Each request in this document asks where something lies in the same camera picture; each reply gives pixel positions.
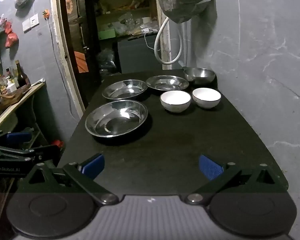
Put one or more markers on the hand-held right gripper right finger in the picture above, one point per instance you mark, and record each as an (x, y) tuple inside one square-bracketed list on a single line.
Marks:
[(210, 167)]

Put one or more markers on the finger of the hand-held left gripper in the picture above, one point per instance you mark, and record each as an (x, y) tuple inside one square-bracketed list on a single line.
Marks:
[(48, 155), (18, 137)]

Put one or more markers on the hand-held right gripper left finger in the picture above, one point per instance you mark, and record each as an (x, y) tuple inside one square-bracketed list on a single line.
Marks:
[(93, 166)]

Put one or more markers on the steel plate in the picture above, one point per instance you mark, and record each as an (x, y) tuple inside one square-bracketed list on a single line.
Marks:
[(167, 82), (115, 120), (125, 88)]

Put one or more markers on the white ceramic bowl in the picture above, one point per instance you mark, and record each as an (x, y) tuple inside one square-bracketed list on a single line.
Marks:
[(175, 98), (206, 96)]

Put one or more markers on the steel bowl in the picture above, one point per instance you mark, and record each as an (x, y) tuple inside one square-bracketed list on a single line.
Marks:
[(200, 73)]

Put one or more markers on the cream kitchen counter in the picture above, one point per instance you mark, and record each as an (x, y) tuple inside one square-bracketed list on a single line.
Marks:
[(7, 116)]

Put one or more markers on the white plastic bottle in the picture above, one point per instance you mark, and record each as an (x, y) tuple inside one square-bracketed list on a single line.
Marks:
[(11, 87)]

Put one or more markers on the dark glass bottle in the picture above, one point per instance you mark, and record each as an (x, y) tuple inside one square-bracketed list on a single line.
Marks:
[(21, 77)]

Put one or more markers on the white squeeze tube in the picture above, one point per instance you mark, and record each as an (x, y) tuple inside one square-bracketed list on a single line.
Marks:
[(39, 81)]

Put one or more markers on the clear oil bottle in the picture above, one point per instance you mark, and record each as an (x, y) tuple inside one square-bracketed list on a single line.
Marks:
[(13, 76)]

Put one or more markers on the small dark sauce bottle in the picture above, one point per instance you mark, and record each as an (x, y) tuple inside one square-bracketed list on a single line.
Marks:
[(8, 73)]

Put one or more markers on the red plastic bag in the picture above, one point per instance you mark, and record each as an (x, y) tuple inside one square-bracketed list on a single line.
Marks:
[(12, 40), (8, 28)]

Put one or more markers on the black plastic bag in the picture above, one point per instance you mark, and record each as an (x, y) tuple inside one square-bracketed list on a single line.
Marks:
[(106, 58)]

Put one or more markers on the grey cabinet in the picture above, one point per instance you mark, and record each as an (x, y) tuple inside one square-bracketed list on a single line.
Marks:
[(137, 55)]

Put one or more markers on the dark wooden door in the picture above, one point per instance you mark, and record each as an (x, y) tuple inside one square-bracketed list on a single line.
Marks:
[(85, 30)]

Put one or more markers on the green box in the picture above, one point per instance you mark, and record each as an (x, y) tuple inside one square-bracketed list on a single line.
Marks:
[(107, 33)]

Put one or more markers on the sunflower decoration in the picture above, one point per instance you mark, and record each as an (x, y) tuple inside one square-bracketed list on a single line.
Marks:
[(70, 7)]

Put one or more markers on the cluttered storage shelf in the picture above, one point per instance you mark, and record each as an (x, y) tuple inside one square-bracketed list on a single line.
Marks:
[(115, 12)]

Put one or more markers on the plastic bag of greens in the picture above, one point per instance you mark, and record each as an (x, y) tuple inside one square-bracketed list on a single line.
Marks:
[(185, 0)]

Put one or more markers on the white door frame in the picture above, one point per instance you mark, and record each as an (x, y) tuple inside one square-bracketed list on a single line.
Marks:
[(65, 62)]

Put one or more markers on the white wall switch panel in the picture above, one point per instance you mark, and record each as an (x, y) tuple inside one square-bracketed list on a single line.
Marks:
[(26, 25), (34, 20)]

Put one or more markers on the orange wall hook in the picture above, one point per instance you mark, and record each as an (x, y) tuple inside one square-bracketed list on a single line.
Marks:
[(46, 13)]

